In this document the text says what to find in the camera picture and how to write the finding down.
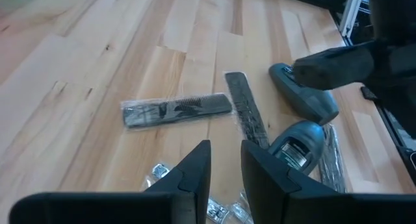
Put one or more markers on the black table clamp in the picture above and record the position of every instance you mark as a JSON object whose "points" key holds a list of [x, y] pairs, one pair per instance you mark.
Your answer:
{"points": [[369, 93]]}

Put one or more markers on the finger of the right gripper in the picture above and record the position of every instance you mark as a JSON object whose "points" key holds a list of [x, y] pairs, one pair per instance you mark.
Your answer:
{"points": [[334, 68]]}

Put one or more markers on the silver aluminium bracket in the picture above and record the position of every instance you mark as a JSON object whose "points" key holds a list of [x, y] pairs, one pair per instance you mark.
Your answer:
{"points": [[352, 9]]}

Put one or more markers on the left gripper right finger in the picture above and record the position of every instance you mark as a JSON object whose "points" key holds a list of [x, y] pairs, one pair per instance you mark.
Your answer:
{"points": [[276, 198]]}

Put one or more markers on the bagged metal nail clipper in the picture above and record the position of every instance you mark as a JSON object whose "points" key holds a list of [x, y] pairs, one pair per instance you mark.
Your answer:
{"points": [[224, 211], [161, 173]]}

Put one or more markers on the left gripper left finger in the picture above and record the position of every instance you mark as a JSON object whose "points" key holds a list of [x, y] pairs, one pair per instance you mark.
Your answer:
{"points": [[182, 198]]}

